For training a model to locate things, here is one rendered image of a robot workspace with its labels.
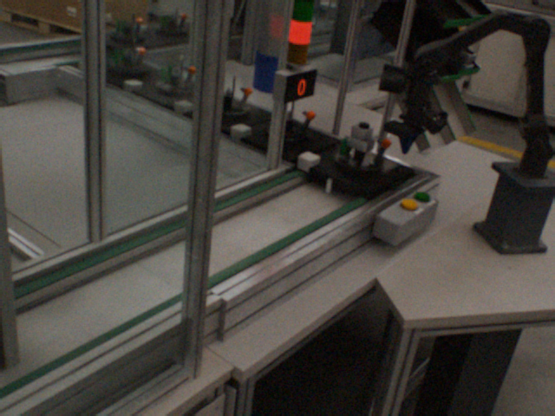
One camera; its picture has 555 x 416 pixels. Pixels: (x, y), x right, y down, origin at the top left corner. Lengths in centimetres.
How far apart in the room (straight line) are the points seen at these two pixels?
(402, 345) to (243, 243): 42
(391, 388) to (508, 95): 444
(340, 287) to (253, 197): 33
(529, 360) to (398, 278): 146
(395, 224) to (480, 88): 432
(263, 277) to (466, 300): 50
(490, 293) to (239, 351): 64
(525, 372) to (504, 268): 120
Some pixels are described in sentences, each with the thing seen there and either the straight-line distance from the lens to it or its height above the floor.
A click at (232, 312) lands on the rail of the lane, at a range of 125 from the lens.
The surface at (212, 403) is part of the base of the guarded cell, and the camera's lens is 124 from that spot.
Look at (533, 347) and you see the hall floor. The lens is 303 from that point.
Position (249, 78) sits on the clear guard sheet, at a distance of 155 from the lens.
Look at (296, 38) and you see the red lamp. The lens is 160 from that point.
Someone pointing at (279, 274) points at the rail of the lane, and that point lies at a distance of 132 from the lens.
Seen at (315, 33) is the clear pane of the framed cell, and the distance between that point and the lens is 290.
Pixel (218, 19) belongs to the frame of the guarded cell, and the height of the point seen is 149.
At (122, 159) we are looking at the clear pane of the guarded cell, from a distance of 85.
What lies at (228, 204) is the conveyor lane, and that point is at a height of 95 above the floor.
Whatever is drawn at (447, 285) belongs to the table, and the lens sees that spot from 158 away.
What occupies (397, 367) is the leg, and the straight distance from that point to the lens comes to 154.
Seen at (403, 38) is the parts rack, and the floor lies 130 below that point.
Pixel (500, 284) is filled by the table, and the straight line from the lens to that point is 165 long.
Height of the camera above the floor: 168
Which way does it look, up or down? 28 degrees down
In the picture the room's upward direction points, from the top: 8 degrees clockwise
